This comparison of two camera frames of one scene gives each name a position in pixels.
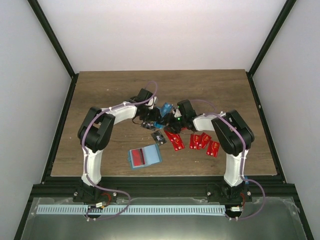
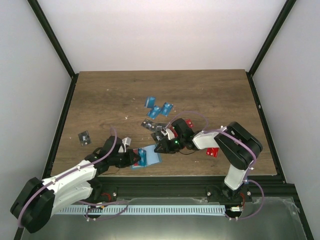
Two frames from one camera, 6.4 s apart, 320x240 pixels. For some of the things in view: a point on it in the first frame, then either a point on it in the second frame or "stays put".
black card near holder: [159, 137] stays put
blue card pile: [159, 126] to [142, 153]
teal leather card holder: [144, 156] stays put
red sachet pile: [213, 148] stays put
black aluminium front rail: [160, 188] stays put
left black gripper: [154, 117] to [130, 159]
